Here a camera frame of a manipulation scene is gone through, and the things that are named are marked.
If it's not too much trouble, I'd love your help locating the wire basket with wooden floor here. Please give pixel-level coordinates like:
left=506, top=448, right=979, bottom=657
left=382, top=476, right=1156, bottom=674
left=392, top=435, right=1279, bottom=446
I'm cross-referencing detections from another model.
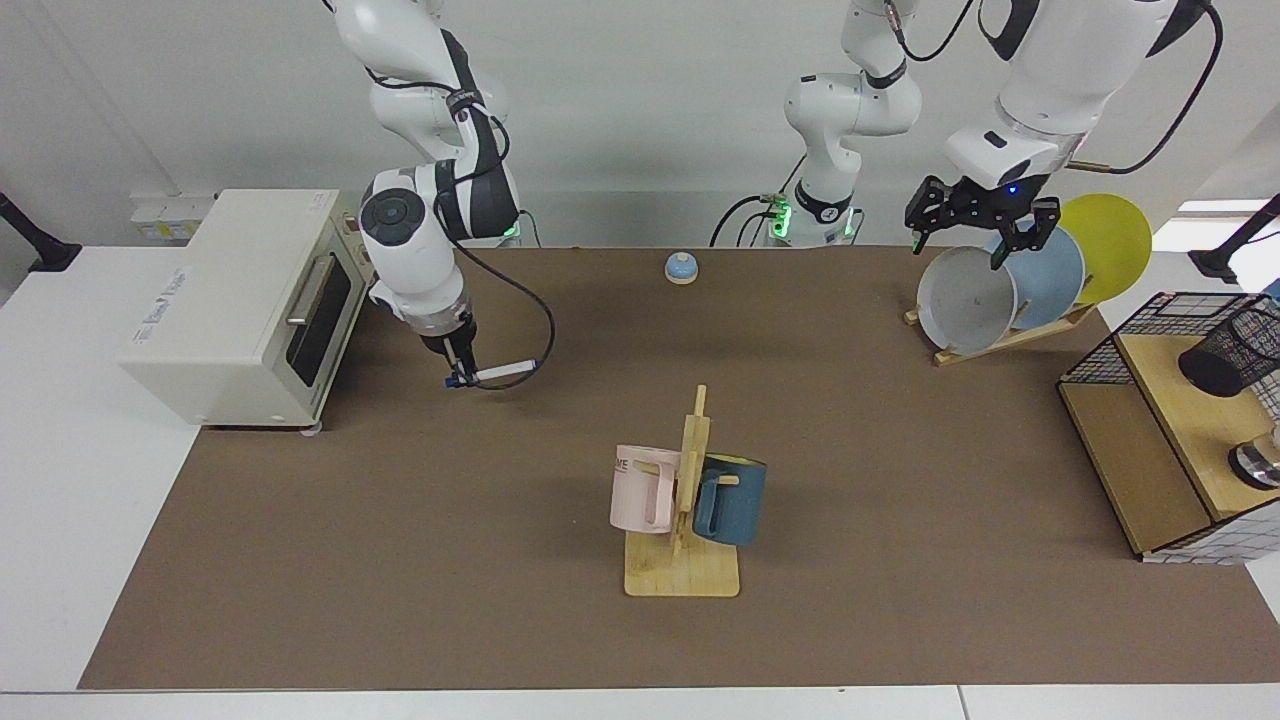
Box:
left=1057, top=291, right=1280, bottom=566

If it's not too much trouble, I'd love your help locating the brown table cloth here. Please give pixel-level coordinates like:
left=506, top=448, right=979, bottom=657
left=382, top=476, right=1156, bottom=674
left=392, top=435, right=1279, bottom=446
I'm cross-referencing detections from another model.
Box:
left=78, top=245, right=1280, bottom=691

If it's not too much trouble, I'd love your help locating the wooden cup stand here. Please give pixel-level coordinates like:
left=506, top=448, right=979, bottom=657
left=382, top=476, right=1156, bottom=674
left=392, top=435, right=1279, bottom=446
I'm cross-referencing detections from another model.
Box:
left=624, top=385, right=742, bottom=599

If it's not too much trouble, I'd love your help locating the wooden plate rack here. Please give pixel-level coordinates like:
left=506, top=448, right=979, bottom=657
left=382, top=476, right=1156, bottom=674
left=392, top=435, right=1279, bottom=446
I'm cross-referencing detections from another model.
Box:
left=903, top=300, right=1099, bottom=368

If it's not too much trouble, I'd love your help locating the pale toaster oven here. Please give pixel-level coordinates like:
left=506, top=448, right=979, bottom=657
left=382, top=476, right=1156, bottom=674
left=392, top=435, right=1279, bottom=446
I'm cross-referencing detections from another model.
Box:
left=115, top=188, right=379, bottom=433

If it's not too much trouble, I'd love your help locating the black mesh pen holder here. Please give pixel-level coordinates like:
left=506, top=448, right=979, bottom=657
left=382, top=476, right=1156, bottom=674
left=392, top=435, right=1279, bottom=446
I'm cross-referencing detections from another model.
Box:
left=1177, top=305, right=1280, bottom=399

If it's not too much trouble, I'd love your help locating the yellow plate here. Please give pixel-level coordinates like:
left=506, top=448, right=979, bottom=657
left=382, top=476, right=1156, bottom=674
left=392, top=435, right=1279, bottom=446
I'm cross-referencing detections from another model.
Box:
left=1048, top=193, right=1153, bottom=306

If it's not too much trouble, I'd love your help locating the black metal stand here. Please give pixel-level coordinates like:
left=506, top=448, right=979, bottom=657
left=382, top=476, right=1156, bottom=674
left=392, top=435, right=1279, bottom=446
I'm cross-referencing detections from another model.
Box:
left=0, top=193, right=83, bottom=273
left=1188, top=195, right=1280, bottom=284

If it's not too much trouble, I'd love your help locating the black arm base cable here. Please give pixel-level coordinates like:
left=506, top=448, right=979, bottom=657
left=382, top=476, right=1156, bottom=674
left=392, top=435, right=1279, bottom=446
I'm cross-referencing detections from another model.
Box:
left=710, top=155, right=803, bottom=248

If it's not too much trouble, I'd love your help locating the light blue plate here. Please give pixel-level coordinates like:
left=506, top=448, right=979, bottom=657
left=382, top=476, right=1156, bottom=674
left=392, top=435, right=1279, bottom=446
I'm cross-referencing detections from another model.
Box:
left=985, top=225, right=1086, bottom=331

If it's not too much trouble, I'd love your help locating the dark teal cup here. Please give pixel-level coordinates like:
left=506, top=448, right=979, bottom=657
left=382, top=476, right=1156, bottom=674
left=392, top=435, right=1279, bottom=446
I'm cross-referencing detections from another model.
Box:
left=692, top=453, right=768, bottom=547

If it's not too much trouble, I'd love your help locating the pink cup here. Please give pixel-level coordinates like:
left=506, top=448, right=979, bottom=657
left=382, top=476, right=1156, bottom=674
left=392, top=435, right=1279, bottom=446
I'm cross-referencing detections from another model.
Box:
left=610, top=444, right=683, bottom=535

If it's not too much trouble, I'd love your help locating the shiny silver metal lid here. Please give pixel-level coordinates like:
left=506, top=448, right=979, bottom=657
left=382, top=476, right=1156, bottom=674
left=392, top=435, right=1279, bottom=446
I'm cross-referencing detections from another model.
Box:
left=1228, top=425, right=1280, bottom=491

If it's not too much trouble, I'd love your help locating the grey plate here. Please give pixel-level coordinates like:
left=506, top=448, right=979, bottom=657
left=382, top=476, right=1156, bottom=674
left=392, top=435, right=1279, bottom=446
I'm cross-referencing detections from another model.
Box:
left=916, top=246, right=1019, bottom=356

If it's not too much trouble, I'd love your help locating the blue and white marker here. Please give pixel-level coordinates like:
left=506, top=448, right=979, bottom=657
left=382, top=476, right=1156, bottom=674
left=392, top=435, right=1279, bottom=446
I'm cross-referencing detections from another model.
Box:
left=448, top=360, right=543, bottom=391

